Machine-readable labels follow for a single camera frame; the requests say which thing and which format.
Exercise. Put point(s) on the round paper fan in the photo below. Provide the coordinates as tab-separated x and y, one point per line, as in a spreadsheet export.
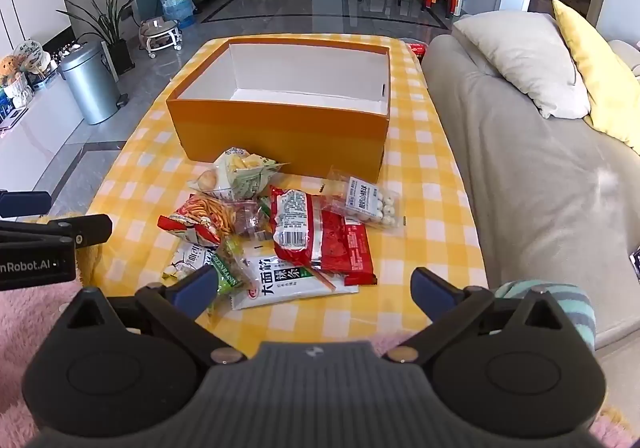
30	56

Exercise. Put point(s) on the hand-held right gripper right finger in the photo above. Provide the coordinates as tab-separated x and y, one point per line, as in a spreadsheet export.
432	289

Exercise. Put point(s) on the orange cardboard box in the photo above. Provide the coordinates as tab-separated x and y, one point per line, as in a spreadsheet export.
275	138

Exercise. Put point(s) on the beige pillow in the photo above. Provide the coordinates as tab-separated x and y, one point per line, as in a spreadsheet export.
525	58

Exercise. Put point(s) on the long red snack packet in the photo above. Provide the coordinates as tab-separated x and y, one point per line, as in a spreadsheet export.
350	248

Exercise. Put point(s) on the teddy bear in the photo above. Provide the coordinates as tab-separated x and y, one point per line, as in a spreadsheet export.
10	68

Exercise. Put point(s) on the green white chip packet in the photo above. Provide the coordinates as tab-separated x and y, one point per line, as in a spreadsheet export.
240	173

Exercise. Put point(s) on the grey metal trash can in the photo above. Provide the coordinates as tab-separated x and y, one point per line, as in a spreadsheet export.
90	83

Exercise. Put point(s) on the white packet with stick picture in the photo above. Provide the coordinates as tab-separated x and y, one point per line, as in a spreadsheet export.
280	285

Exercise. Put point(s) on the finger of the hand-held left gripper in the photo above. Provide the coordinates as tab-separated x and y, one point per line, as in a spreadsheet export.
92	229
25	203

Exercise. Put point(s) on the clear packet of white balls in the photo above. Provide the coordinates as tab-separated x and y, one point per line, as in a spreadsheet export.
372	208

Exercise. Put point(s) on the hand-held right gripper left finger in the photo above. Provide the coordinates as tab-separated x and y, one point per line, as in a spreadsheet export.
197	285

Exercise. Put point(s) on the white TV console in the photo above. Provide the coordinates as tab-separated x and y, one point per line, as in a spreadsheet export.
35	143

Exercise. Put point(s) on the white wheeled stool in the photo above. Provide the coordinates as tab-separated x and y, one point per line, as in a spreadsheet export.
160	36

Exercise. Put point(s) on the clear packet of candies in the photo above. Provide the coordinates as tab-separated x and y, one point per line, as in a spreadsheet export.
248	222

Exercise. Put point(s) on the teal striped cloth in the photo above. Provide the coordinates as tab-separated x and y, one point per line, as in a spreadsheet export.
575	308

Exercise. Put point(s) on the green raisin packet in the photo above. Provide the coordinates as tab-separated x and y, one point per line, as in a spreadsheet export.
229	273

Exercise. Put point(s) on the beige sofa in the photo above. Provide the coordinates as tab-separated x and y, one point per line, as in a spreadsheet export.
525	178

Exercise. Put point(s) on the pink fluffy rug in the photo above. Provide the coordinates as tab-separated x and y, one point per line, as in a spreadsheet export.
20	328

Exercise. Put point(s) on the potted long-leaf plant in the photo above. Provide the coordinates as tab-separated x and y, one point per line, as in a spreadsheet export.
112	23

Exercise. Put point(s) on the red noodle stick packet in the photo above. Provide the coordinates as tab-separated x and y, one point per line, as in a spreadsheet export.
200	218

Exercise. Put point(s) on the yellow pillow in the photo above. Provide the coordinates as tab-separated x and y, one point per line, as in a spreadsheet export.
600	73

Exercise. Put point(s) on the red snack package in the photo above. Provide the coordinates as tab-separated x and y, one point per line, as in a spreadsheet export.
417	50

